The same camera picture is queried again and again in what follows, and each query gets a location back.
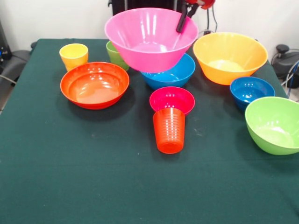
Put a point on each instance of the dark green tablecloth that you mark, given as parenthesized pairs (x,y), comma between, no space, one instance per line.
(149,175)

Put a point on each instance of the yellow cup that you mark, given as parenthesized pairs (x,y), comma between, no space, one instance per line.
(73,58)

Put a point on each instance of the light green bowl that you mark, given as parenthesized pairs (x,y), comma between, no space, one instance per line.
(273,130)

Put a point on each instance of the orange-red ribbed cup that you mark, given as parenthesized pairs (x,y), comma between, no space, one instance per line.
(169,133)

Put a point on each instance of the black equipment box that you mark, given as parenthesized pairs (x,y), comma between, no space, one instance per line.
(3,46)

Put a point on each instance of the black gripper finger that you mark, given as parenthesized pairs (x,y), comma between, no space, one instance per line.
(193,11)
(182,22)

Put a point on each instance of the small magenta bowl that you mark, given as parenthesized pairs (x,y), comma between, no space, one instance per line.
(172,98)

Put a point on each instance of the small dark blue bowl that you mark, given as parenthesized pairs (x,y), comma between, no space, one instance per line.
(250,91)

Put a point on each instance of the large pink bowl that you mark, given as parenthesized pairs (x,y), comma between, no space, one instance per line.
(149,46)

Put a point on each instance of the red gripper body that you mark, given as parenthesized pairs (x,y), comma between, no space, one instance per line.
(206,3)

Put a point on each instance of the green cup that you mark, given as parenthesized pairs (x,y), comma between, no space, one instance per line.
(114,57)

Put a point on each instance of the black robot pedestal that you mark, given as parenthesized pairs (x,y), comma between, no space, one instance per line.
(144,4)

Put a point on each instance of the light blue bowl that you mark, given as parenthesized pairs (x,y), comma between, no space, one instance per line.
(184,72)

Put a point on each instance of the large orange bowl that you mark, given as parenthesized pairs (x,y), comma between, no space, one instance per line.
(233,51)

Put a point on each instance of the red shallow bowl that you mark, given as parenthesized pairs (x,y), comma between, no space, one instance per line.
(93,88)

